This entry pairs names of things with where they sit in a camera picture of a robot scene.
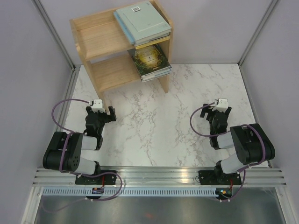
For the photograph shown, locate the Robinson Crusoe purple book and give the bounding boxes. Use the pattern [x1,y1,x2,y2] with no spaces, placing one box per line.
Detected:
[141,72,170,83]

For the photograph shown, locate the Wuthering Heights blue book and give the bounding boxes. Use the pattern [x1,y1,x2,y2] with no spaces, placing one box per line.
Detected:
[141,70,171,82]

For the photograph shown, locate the teal underwater cover book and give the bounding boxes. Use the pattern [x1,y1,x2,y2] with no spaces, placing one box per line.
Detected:
[141,67,171,77]

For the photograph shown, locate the dark green gold book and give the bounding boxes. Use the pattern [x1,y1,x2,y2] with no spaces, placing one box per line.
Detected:
[128,44,171,76]

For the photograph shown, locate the yellow book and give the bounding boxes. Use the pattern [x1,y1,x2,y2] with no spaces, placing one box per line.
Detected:
[134,35,170,49]

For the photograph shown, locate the pale green book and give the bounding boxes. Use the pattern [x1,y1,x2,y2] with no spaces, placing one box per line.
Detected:
[116,1,171,41]

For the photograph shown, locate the light blue SO book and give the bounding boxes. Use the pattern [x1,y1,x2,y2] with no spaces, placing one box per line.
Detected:
[113,11,170,45]

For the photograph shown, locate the black book with barcode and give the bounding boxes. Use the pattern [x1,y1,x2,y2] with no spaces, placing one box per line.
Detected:
[134,33,170,46]

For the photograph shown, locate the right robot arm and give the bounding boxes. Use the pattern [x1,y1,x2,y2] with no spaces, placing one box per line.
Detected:
[200,104,275,184]

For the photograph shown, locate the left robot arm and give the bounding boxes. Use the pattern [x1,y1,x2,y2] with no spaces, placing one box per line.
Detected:
[43,106,116,184]

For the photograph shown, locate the wooden two-tier shelf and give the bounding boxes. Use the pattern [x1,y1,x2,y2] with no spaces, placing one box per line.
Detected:
[70,8,173,101]

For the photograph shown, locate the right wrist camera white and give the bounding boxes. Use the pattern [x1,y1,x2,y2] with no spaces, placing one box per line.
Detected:
[212,98,228,112]

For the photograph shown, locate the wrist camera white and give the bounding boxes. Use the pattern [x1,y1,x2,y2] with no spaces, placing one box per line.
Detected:
[212,98,228,112]
[89,99,106,113]

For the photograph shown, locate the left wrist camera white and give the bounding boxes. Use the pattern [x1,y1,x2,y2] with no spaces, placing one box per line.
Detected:
[89,99,106,113]

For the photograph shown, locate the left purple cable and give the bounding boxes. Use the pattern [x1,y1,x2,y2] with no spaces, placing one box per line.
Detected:
[42,98,123,213]

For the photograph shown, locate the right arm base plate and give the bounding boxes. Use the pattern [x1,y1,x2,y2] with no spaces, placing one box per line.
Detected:
[198,170,242,186]

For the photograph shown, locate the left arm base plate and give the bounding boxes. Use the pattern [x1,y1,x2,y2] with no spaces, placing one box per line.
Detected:
[75,170,117,186]

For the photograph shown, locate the aluminium rail beam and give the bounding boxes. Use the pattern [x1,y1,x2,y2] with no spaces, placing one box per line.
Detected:
[33,166,287,188]

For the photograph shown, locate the white slotted cable duct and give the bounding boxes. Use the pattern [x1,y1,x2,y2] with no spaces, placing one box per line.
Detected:
[43,187,223,197]

